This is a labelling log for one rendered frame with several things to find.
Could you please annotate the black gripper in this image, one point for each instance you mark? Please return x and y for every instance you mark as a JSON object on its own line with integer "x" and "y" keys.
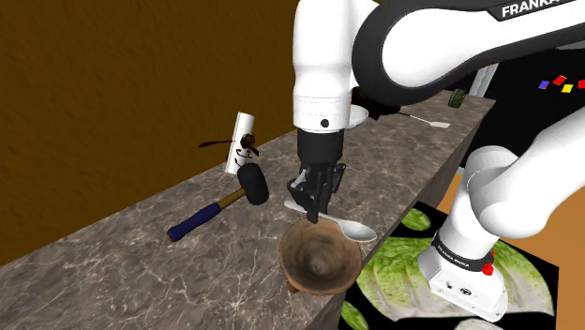
{"x": 320, "y": 146}

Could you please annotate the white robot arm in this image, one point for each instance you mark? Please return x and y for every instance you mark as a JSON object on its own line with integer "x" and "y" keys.
{"x": 438, "y": 45}

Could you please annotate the silver spoon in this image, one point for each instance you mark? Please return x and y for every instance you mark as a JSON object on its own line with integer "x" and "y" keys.
{"x": 358, "y": 230}

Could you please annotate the brown wooden bowl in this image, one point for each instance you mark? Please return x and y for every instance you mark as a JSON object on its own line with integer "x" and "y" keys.
{"x": 320, "y": 263}

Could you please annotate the white dish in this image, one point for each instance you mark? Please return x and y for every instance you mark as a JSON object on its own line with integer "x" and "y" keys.
{"x": 358, "y": 116}

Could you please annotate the lettuce patterned robot stand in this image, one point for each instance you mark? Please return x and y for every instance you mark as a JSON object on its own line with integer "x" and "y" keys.
{"x": 393, "y": 274}

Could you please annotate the green round object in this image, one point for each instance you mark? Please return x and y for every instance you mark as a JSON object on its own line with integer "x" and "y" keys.
{"x": 457, "y": 98}

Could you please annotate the black cabinet with coloured patches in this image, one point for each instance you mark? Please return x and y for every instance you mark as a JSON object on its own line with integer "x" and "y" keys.
{"x": 521, "y": 114}

